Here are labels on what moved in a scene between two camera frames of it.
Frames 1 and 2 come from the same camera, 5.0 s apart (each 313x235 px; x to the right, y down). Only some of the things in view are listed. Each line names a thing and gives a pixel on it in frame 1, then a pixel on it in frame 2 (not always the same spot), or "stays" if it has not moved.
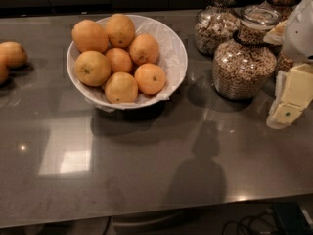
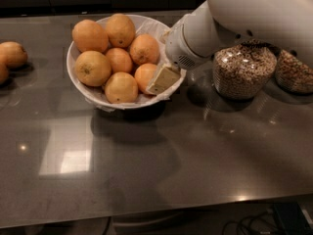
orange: [4, 73] stays
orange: [150, 78] stays
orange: [120, 29] stays
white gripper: [299, 33] → [176, 47]
